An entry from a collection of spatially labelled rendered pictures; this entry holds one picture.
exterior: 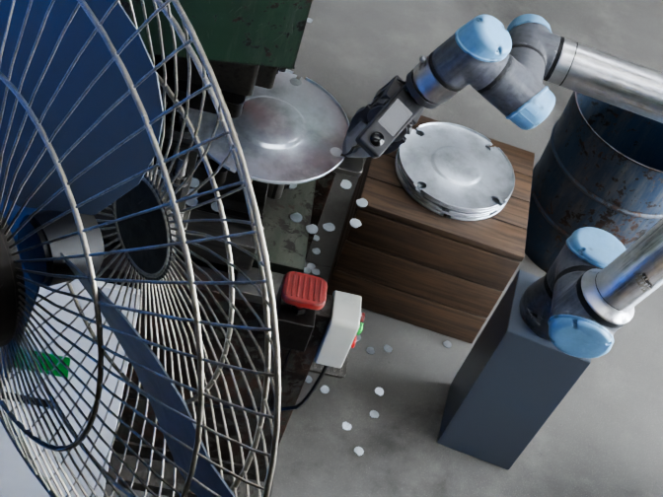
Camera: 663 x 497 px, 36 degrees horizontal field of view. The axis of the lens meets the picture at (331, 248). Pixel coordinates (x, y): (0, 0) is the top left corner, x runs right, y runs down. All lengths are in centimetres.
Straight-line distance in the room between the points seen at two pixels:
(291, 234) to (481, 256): 70
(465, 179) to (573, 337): 66
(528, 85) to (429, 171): 84
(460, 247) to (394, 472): 54
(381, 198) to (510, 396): 54
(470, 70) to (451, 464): 111
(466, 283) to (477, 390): 33
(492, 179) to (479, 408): 55
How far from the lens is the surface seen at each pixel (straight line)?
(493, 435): 234
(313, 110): 182
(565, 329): 187
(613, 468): 258
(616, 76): 171
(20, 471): 210
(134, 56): 75
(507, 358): 213
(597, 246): 198
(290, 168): 170
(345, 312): 173
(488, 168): 248
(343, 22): 343
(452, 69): 157
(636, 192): 262
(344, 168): 174
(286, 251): 176
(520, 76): 159
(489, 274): 241
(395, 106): 163
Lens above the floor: 195
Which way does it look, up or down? 47 degrees down
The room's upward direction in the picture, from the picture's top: 21 degrees clockwise
